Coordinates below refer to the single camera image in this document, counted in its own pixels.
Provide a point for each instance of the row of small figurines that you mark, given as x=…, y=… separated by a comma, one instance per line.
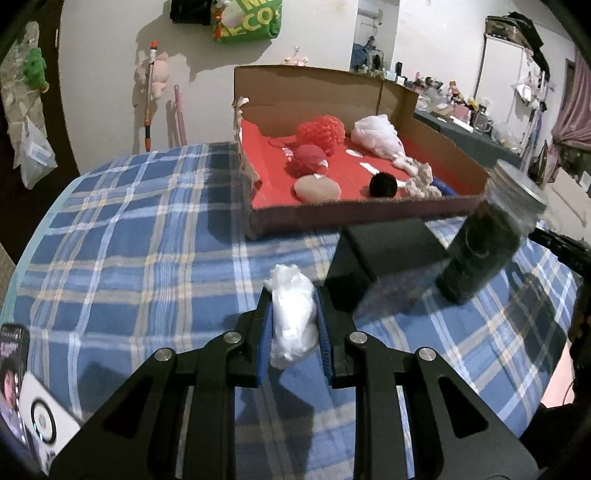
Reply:
x=452, y=97

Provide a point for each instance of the pink curtain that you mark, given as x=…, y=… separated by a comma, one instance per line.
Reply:
x=575, y=101

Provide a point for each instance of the small white plush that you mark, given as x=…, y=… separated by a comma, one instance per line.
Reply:
x=221, y=9

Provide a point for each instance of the cream sofa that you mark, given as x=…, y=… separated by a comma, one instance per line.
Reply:
x=568, y=198

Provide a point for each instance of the black bag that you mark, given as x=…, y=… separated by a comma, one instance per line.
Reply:
x=189, y=11

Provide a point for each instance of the clear hanging organizer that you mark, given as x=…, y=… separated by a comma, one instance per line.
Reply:
x=16, y=92

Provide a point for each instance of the white wardrobe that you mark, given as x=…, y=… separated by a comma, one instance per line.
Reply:
x=503, y=69

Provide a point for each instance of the glass jar with metal lid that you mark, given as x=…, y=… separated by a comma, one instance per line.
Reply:
x=480, y=249

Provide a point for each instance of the dark covered table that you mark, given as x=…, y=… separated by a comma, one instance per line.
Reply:
x=461, y=138

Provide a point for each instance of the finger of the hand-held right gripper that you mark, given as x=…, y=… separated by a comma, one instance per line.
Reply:
x=563, y=251

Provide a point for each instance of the dark wooden door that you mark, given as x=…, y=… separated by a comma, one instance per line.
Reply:
x=64, y=138

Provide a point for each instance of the small pink plush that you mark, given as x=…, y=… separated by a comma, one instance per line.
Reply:
x=295, y=61

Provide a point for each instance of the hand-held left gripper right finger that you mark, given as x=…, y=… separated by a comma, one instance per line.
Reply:
x=323, y=341

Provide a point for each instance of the black fuzzy ball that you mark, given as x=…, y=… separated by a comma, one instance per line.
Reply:
x=384, y=185

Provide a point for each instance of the white plastic bag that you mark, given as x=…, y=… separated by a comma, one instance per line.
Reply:
x=293, y=314

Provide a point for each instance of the blue cloth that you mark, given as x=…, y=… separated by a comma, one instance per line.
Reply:
x=441, y=187

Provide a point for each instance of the suitcase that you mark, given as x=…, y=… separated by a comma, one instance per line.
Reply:
x=503, y=28

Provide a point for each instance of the white device with round dial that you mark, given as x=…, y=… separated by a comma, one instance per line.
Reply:
x=44, y=415

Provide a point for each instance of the blue plaid blanket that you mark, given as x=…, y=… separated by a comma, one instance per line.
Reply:
x=138, y=254

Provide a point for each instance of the pink stick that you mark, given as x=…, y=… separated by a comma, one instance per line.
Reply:
x=180, y=115

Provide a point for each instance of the green tote bag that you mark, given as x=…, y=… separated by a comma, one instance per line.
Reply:
x=251, y=21

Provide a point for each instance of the stick with red tip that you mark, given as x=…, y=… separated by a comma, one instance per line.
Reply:
x=148, y=106

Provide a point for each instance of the cardboard box with red bottom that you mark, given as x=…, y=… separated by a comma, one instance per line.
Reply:
x=314, y=87

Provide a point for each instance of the red knitted ball with label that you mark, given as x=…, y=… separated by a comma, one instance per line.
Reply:
x=307, y=159

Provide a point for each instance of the beige round sponge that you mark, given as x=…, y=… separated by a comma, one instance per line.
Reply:
x=317, y=188

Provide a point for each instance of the coral bath pouf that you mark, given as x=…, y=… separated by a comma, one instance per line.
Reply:
x=321, y=134

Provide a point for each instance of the white bath pouf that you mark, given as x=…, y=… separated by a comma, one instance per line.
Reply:
x=376, y=134

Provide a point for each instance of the green plush toy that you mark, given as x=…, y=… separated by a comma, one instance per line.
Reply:
x=36, y=69

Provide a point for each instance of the clear plastic bag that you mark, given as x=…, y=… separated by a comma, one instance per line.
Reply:
x=34, y=154

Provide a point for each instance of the pink plush toy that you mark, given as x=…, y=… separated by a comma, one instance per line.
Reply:
x=157, y=76

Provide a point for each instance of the black garment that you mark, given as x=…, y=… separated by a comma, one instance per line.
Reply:
x=531, y=34

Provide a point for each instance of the patterned tin box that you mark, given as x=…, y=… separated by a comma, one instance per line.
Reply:
x=388, y=244

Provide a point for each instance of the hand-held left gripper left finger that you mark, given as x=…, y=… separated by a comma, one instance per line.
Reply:
x=264, y=341

